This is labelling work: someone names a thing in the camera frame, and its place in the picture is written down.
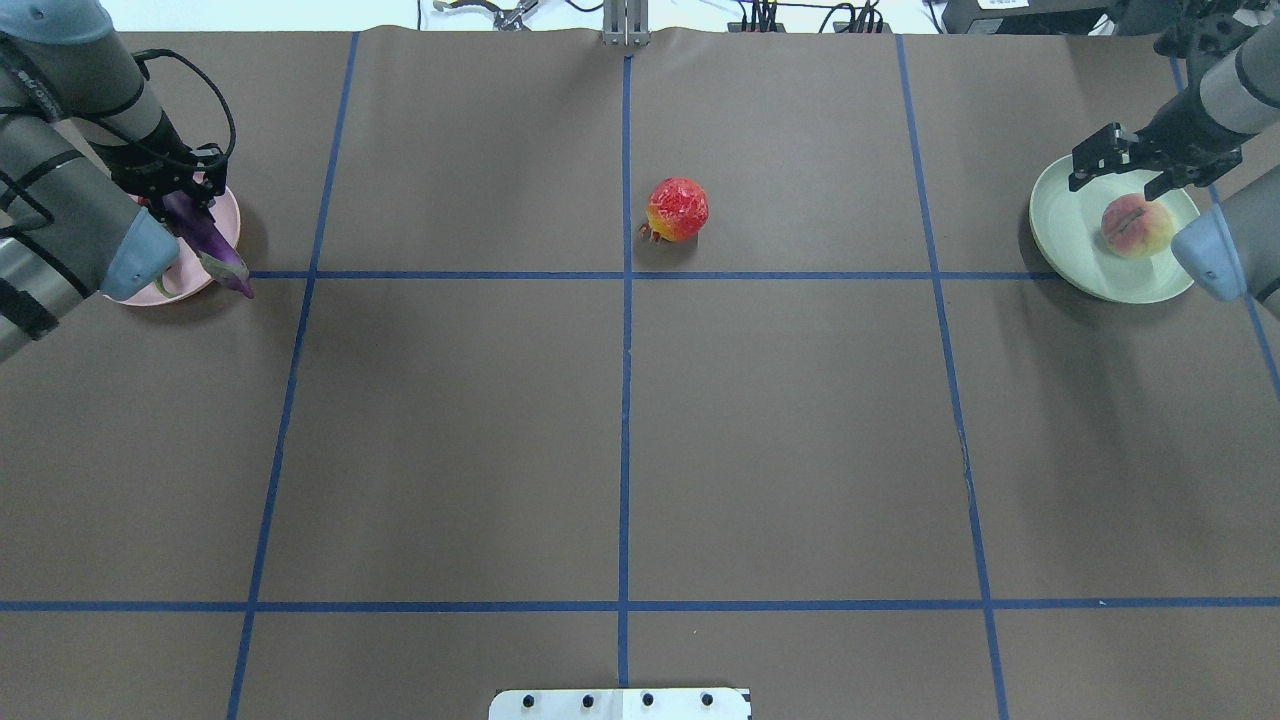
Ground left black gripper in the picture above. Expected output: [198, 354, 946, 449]
[110, 143, 229, 210]

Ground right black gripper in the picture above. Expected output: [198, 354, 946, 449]
[1068, 120, 1245, 201]

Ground purple eggplant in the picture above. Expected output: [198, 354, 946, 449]
[163, 190, 255, 299]

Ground yellow pink peach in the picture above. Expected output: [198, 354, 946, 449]
[1100, 193, 1178, 259]

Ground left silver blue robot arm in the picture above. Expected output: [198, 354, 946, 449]
[1, 1, 251, 357]

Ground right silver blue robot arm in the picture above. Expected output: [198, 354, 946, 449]
[1068, 1, 1279, 314]

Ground pink plate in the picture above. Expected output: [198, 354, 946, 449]
[102, 182, 242, 307]

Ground red yellow pomegranate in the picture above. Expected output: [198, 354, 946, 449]
[640, 176, 710, 243]

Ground aluminium frame post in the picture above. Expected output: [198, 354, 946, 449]
[602, 0, 652, 47]

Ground white camera mast column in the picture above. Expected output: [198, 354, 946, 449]
[486, 687, 753, 719]

